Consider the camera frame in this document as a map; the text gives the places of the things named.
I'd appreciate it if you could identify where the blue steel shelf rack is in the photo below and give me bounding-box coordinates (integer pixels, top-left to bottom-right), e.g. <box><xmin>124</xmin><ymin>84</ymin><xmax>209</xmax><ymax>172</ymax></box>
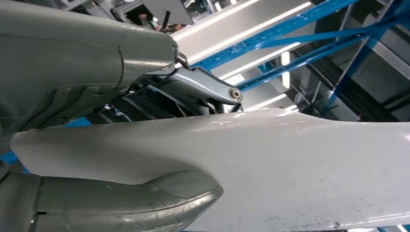
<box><xmin>0</xmin><ymin>0</ymin><xmax>410</xmax><ymax>232</ymax></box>

